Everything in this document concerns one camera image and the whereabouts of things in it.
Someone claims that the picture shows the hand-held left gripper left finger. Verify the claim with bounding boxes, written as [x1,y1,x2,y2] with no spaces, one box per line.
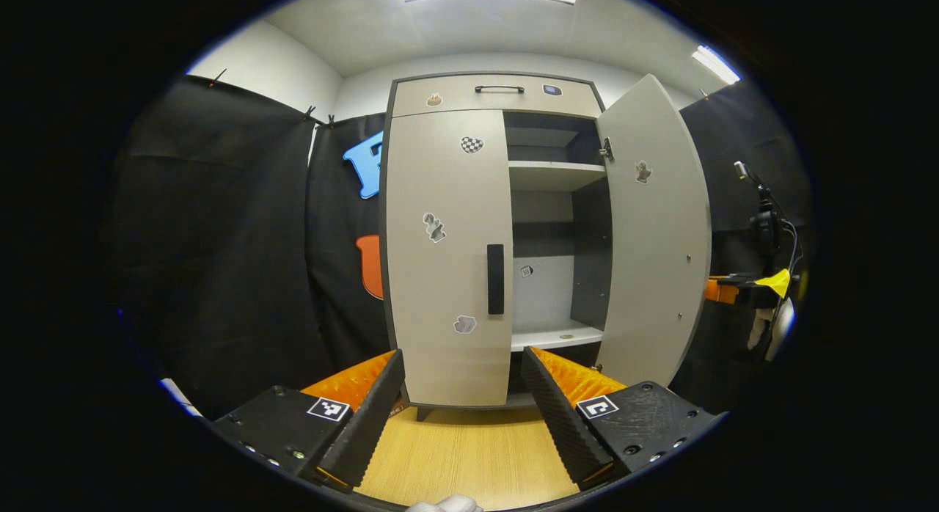
[209,349,406,491]

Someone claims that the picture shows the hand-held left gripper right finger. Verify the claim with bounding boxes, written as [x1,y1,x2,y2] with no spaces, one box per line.
[519,345,727,492]

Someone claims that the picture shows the grey shoe cabinet door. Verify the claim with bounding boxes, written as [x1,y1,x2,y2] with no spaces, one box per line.
[593,74,712,388]
[384,109,514,409]

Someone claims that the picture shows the grey double-door shoe cabinet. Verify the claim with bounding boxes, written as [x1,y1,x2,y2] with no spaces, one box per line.
[379,72,613,423]

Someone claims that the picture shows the black door handle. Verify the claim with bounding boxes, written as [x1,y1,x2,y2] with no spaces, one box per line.
[486,244,505,315]

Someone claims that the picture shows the white cabinet shelf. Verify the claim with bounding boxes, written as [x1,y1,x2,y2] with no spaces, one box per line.
[508,161,608,192]
[511,320,605,352]

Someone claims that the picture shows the grey cabinet drawer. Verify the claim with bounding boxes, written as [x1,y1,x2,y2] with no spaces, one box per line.
[391,75,604,120]

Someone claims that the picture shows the small ceiling light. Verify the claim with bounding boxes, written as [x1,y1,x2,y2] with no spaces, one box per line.
[691,45,742,86]

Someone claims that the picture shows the black backdrop cloth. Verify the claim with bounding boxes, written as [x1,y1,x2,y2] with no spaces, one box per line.
[109,76,815,419]

